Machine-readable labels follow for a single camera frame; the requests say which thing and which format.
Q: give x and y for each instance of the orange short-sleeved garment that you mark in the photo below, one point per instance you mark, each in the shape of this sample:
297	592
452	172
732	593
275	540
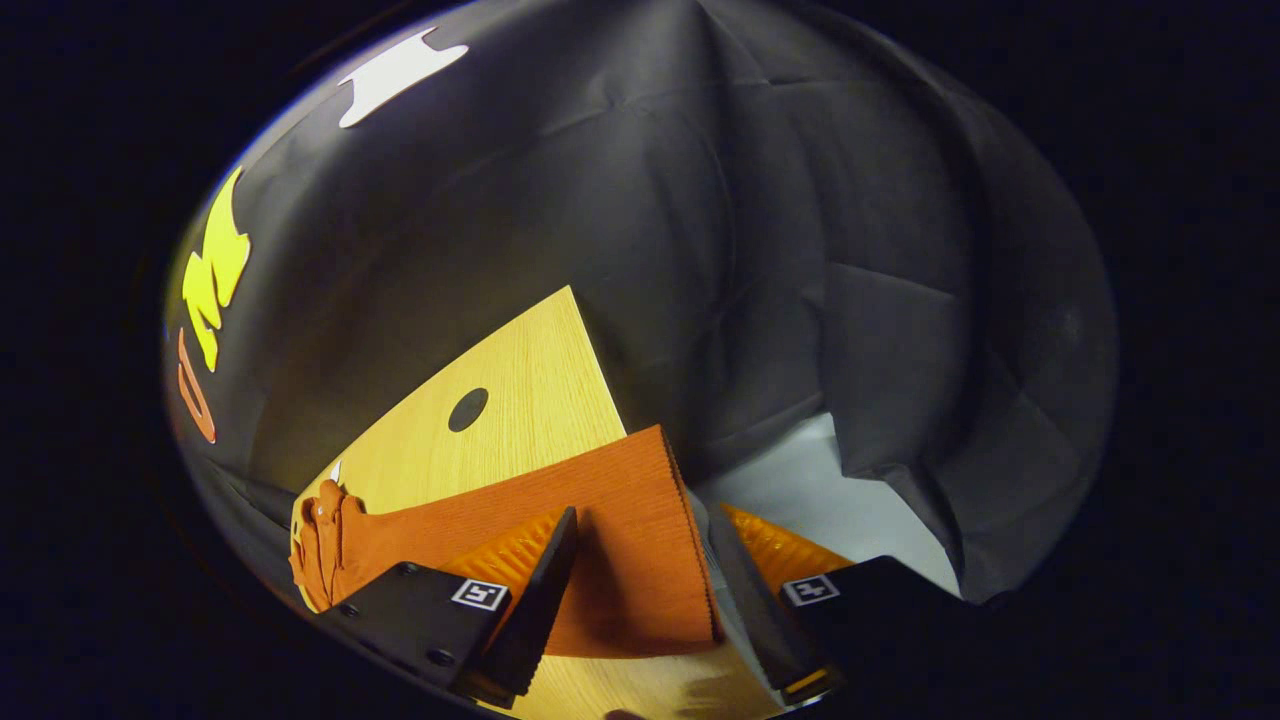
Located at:
620	500

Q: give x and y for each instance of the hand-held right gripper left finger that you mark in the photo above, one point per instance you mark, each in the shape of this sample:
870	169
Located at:
530	610

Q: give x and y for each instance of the black backdrop cloth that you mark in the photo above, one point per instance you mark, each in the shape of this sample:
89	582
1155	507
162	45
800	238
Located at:
800	250

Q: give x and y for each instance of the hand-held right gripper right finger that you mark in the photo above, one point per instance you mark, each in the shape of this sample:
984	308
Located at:
760	610

